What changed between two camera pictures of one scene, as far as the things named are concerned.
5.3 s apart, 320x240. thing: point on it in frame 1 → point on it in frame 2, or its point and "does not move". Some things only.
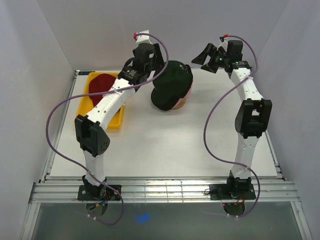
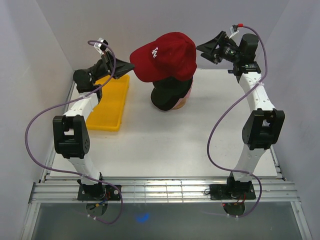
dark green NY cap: (173, 84) does not move
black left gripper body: (158, 62) → (107, 65)
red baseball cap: (99, 83) → (172, 56)
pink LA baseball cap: (180, 99) does not move
